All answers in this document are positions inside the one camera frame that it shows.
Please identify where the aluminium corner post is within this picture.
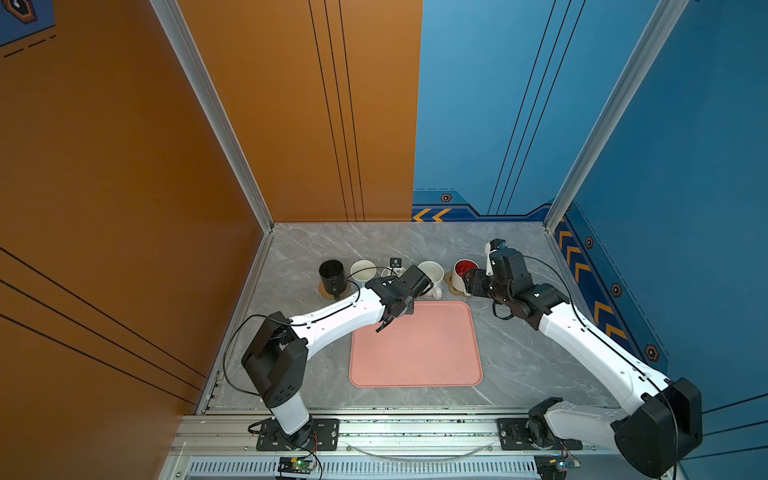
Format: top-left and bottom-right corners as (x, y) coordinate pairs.
(543, 0), (689, 233)
(150, 0), (274, 234)

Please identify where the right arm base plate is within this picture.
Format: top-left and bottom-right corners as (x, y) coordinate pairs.
(496, 418), (583, 451)

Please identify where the white mug blue handle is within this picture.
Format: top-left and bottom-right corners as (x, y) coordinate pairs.
(350, 259), (378, 286)

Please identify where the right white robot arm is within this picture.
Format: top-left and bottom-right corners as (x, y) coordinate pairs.
(463, 239), (703, 479)

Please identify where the paw print brown coaster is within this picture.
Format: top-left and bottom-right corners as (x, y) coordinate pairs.
(444, 271), (469, 297)

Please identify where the cream white mug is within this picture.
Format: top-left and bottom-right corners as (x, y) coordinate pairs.
(380, 267), (398, 278)

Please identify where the pink rectangular tray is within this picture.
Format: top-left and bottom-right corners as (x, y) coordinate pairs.
(349, 301), (483, 388)

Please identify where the right circuit board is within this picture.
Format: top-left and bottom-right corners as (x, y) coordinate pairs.
(534, 456), (581, 480)

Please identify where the right aluminium corner post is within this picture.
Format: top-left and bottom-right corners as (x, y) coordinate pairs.
(543, 0), (689, 233)

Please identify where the red interior mug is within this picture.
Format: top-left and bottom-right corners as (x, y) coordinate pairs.
(448, 259), (478, 296)

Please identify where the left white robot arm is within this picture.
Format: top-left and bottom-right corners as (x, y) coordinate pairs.
(241, 266), (434, 448)

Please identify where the left green circuit board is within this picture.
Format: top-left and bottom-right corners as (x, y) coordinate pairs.
(277, 457), (319, 479)

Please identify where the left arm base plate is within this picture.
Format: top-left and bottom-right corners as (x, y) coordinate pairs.
(249, 418), (340, 453)

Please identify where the aluminium front rail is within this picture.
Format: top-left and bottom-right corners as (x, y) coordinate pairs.
(161, 410), (679, 460)

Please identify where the woven orange round coaster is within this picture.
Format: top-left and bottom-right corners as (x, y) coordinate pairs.
(318, 283), (349, 301)

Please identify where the black mug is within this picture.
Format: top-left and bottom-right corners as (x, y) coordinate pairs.
(318, 259), (348, 293)

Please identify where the left aluminium corner post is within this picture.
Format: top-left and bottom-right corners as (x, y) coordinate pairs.
(150, 0), (274, 234)

